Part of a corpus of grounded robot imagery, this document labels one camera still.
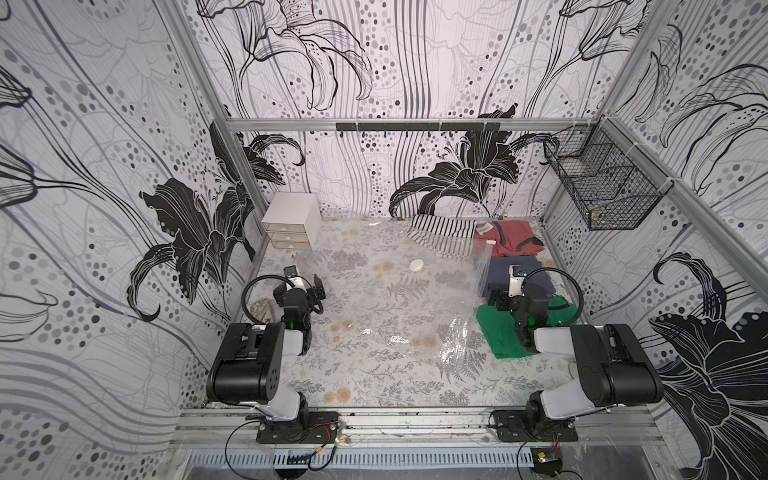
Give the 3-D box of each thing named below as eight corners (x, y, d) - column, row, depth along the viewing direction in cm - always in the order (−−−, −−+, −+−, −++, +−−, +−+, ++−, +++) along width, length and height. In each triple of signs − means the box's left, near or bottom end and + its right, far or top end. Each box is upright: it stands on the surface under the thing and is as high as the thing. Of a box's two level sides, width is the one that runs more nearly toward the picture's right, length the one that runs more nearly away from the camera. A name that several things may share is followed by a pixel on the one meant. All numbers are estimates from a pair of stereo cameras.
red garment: (479, 260, 109) (482, 253, 106) (471, 228, 120) (474, 220, 116) (542, 260, 109) (546, 252, 106) (529, 227, 120) (533, 220, 116)
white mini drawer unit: (272, 252, 111) (259, 228, 101) (283, 216, 123) (273, 191, 113) (315, 252, 111) (306, 227, 101) (323, 216, 123) (316, 191, 113)
